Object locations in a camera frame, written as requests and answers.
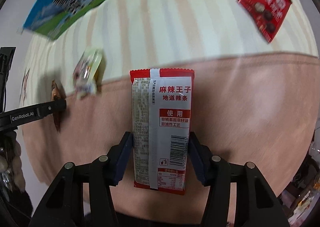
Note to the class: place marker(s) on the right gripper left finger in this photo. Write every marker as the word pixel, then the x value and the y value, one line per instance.
pixel 62 204

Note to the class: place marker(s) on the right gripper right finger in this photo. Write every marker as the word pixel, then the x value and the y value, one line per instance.
pixel 256 203

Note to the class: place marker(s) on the brown snack packet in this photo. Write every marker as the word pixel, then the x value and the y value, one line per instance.
pixel 59 98

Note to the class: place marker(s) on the clear small candy packet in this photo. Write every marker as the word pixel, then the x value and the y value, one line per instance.
pixel 86 73

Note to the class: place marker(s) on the red white spicy strip packet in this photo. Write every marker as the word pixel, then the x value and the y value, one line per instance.
pixel 161 115

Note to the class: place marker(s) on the red triangular snack packet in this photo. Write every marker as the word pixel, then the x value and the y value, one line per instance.
pixel 268 15

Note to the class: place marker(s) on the cat print cushion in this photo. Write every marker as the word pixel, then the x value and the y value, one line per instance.
pixel 23 92

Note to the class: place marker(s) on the striped cream blanket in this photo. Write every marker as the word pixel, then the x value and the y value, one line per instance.
pixel 135 34

